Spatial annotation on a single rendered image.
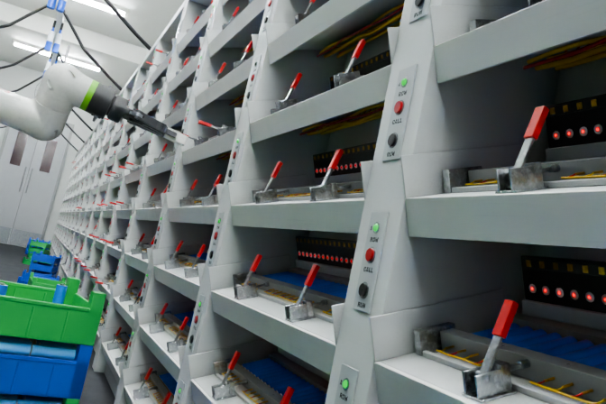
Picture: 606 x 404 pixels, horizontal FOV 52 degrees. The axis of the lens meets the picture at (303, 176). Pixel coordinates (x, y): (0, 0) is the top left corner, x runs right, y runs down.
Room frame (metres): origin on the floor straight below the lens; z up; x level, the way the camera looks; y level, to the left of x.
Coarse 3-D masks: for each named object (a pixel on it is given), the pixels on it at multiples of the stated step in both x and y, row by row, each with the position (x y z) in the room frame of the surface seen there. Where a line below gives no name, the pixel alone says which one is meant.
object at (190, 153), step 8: (240, 112) 1.45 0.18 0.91; (192, 136) 2.02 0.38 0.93; (208, 136) 2.04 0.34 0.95; (224, 136) 1.55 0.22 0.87; (232, 136) 1.49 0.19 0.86; (192, 144) 2.02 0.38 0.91; (200, 144) 1.77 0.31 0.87; (208, 144) 1.69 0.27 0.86; (216, 144) 1.62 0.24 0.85; (224, 144) 1.56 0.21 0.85; (232, 144) 1.50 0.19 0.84; (184, 152) 1.97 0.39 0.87; (192, 152) 1.87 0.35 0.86; (200, 152) 1.79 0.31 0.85; (208, 152) 1.70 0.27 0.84; (216, 152) 1.63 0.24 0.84; (184, 160) 1.99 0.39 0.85; (192, 160) 1.89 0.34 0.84; (200, 160) 1.81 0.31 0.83
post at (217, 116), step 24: (240, 0) 2.04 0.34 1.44; (216, 24) 2.01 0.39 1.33; (240, 48) 2.05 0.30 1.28; (216, 72) 2.03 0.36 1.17; (192, 96) 2.05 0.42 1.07; (192, 120) 2.01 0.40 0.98; (216, 120) 2.04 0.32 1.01; (192, 168) 2.03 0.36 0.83; (216, 168) 2.06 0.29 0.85; (168, 216) 2.01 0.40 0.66; (168, 240) 2.02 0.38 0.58; (192, 240) 2.05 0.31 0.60; (168, 288) 2.03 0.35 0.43; (144, 360) 2.03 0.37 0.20; (120, 384) 2.07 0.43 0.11
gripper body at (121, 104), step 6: (120, 96) 1.75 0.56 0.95; (120, 102) 1.74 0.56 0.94; (126, 102) 1.75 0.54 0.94; (114, 108) 1.73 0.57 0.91; (120, 108) 1.74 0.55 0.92; (126, 108) 1.74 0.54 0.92; (108, 114) 1.75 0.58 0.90; (114, 114) 1.74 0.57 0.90; (120, 114) 1.74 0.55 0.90; (126, 114) 1.75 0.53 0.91; (114, 120) 1.76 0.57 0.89; (138, 120) 1.77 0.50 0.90
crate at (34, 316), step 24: (24, 288) 1.11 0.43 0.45; (48, 288) 1.13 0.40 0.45; (72, 288) 1.14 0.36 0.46; (0, 312) 0.91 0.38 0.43; (24, 312) 0.93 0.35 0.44; (48, 312) 0.95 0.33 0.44; (72, 312) 0.96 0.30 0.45; (96, 312) 0.98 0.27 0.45; (24, 336) 0.93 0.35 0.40; (48, 336) 0.95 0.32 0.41; (72, 336) 0.97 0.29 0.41
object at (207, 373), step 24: (192, 360) 1.36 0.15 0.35; (216, 360) 1.38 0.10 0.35; (240, 360) 1.40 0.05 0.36; (264, 360) 1.37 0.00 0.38; (288, 360) 1.33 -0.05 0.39; (192, 384) 1.35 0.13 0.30; (216, 384) 1.22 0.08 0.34; (240, 384) 1.23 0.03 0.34; (264, 384) 1.19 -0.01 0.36; (288, 384) 1.19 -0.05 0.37; (312, 384) 1.17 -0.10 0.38
